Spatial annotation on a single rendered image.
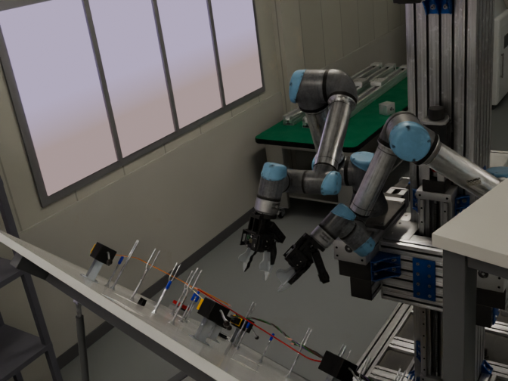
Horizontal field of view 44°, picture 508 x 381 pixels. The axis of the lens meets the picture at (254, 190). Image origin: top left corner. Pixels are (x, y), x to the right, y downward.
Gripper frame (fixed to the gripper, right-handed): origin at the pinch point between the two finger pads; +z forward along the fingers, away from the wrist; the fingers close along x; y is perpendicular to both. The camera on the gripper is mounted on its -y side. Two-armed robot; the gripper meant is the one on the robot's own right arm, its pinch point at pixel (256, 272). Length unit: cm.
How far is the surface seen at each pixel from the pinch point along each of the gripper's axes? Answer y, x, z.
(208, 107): -180, -201, -38
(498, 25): -522, -131, -176
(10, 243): 73, -22, -8
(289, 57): -276, -210, -89
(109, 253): 58, -3, -10
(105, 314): 66, 8, 1
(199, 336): 58, 30, -2
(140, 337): 67, 22, 0
